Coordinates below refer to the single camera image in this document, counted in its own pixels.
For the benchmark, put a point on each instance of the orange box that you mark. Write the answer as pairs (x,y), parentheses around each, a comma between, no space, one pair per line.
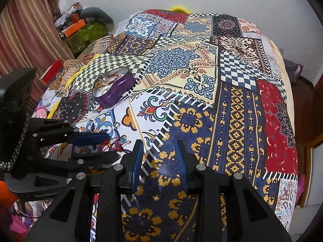
(73,28)

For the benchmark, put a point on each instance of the striped red curtain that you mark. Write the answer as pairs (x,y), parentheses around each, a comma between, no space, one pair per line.
(30,39)

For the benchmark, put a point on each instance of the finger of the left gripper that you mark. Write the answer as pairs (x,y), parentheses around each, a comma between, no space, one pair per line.
(88,138)

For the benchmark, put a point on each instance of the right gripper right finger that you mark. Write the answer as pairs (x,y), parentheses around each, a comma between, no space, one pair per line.
(249,217)

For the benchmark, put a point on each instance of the dark bag on floor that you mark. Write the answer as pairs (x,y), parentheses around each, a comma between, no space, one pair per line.
(293,70)

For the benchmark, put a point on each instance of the red box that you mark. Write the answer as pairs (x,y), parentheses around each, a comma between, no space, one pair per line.
(51,73)

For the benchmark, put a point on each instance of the striped orange blanket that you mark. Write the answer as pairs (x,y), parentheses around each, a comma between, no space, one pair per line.
(72,66)

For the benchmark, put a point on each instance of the pink cloth item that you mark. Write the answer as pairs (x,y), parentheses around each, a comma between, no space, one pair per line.
(41,112)

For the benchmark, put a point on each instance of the green patterned cloth stand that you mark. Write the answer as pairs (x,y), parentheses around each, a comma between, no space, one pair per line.
(81,39)

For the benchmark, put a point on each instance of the purple heart-shaped tin box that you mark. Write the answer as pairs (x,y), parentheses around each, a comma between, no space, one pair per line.
(109,87)

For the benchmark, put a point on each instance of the yellow plastic chair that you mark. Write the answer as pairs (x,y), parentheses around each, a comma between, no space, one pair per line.
(180,9)

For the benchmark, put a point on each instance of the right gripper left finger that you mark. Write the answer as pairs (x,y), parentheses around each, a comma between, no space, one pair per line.
(68,218)

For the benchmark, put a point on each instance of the patchwork patterned bedspread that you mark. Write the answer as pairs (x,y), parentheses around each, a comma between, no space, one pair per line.
(212,80)

